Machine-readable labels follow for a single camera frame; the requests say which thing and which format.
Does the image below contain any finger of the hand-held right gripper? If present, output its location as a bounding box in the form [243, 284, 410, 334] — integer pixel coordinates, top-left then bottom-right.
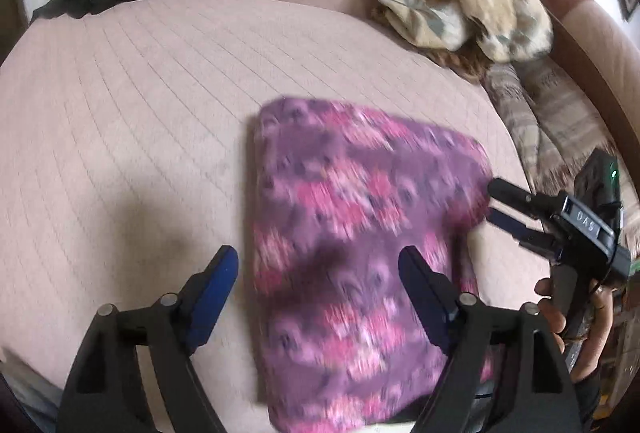
[487, 178, 565, 220]
[486, 208, 561, 260]

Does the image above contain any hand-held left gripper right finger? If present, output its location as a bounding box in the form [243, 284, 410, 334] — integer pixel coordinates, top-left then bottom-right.
[398, 245, 583, 433]

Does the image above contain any pink and brown sofa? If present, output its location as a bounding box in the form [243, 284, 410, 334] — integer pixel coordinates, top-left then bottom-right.
[0, 0, 640, 433]

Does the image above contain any person's right forearm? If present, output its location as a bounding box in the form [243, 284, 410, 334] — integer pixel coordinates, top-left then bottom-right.
[575, 285, 619, 385]

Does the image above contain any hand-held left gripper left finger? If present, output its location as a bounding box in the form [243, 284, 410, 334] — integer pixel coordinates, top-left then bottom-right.
[56, 245, 239, 433]

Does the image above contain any striped floral quilt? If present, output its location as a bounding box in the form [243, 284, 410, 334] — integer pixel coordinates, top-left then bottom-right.
[482, 58, 622, 200]

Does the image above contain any person's right hand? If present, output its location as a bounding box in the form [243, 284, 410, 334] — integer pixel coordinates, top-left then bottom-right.
[534, 277, 569, 340]

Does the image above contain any purple floral shirt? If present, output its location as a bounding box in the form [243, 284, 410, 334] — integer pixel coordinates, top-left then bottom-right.
[248, 97, 496, 431]

